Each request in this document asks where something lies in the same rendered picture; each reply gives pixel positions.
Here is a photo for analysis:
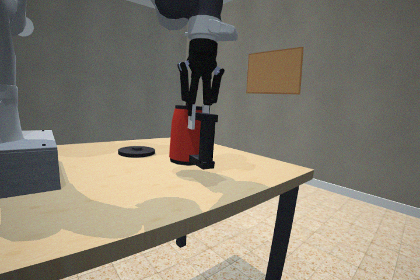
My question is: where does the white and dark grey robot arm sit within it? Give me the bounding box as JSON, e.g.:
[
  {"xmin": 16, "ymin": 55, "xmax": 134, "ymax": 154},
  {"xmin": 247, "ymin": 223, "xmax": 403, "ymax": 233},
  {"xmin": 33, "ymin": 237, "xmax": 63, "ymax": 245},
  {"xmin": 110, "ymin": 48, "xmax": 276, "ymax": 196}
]
[{"xmin": 0, "ymin": 0, "xmax": 238, "ymax": 144}]

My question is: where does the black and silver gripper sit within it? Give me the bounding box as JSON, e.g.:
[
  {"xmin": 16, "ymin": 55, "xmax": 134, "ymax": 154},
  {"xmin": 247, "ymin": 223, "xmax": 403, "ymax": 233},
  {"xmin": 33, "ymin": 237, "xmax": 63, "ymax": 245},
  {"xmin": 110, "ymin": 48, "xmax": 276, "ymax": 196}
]
[{"xmin": 177, "ymin": 38, "xmax": 225, "ymax": 130}]

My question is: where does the red kettle with black handle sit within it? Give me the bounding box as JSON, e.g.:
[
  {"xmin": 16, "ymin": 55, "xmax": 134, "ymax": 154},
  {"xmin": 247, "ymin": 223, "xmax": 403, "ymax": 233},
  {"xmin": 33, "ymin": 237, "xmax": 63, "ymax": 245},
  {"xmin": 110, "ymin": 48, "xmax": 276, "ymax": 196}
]
[{"xmin": 169, "ymin": 103, "xmax": 218, "ymax": 170}]

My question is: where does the dark grey round disk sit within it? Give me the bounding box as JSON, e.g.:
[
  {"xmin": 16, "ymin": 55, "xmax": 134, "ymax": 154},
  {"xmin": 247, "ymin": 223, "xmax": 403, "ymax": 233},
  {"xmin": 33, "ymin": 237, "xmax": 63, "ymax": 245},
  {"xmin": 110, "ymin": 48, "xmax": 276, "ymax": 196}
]
[{"xmin": 118, "ymin": 146, "xmax": 155, "ymax": 158}]

